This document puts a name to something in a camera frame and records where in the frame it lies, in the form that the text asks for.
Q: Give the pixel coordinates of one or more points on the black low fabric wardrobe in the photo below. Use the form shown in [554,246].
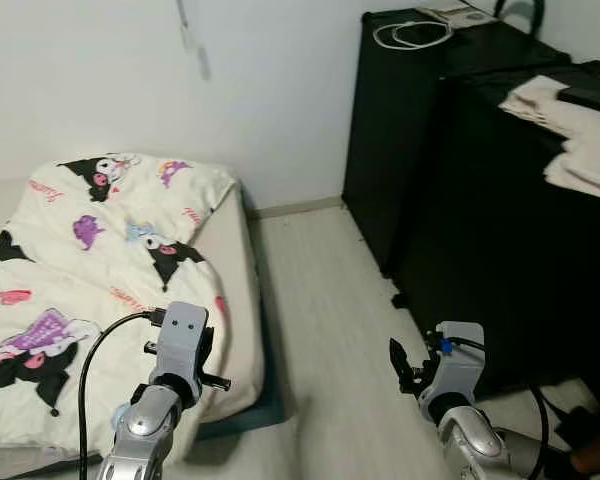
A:
[500,250]

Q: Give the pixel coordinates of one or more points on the person bare foot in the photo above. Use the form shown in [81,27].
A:
[598,455]

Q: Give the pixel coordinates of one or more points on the mattress with beige sheet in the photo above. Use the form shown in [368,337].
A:
[235,300]

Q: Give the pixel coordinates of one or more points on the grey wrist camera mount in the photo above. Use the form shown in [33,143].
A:
[455,360]
[182,340]

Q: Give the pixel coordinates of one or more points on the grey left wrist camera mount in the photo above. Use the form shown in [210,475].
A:
[182,340]

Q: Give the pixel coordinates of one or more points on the cream cartoon print quilt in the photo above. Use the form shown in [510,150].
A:
[100,260]

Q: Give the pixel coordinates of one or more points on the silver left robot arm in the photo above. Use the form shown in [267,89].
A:
[145,435]

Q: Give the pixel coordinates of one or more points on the teal bed frame base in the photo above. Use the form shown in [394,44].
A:
[270,390]

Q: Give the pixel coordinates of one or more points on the beige folded cloth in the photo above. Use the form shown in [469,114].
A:
[540,100]
[590,170]

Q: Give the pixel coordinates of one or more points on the white flat box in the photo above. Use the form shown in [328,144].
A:
[460,14]

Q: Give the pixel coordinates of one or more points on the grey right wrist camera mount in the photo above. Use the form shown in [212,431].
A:
[455,360]

